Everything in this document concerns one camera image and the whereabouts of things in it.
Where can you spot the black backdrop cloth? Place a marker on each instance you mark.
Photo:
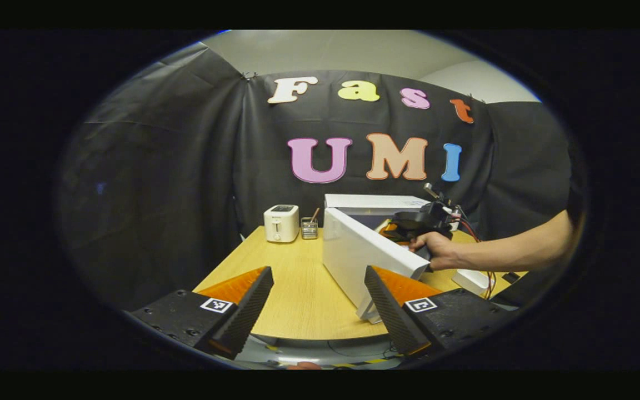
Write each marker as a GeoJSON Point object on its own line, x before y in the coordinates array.
{"type": "Point", "coordinates": [159, 194]}

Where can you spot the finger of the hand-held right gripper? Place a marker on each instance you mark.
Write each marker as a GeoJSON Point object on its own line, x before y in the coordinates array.
{"type": "Point", "coordinates": [391, 232]}

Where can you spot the small clear utensil holder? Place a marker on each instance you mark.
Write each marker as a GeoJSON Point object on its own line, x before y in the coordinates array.
{"type": "Point", "coordinates": [309, 230]}

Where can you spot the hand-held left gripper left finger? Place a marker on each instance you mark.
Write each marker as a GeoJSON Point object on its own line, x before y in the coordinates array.
{"type": "Point", "coordinates": [248, 316]}

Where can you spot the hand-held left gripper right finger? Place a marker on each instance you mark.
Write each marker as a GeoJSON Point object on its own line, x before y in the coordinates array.
{"type": "Point", "coordinates": [389, 316]}

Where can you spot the white microwave oven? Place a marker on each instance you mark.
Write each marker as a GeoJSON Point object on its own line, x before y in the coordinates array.
{"type": "Point", "coordinates": [359, 255]}

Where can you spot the white toaster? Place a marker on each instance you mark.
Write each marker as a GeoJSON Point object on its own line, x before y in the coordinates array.
{"type": "Point", "coordinates": [281, 225]}

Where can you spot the white rectangular tray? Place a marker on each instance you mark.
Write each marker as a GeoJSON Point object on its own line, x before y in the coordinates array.
{"type": "Point", "coordinates": [470, 280]}

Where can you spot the brown stick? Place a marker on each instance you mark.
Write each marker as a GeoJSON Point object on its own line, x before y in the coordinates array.
{"type": "Point", "coordinates": [315, 214]}

